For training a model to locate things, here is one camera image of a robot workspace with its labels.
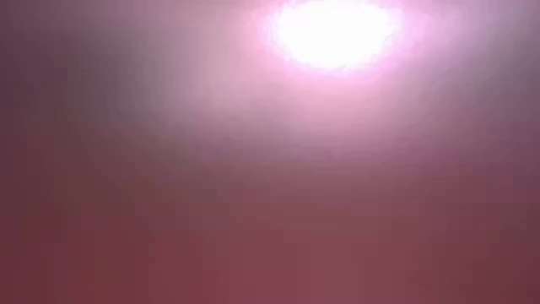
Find translucent red plastic basket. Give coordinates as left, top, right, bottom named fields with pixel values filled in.
left=0, top=0, right=540, bottom=304

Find bright ceiling light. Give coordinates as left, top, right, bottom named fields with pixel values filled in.
left=269, top=0, right=406, bottom=73

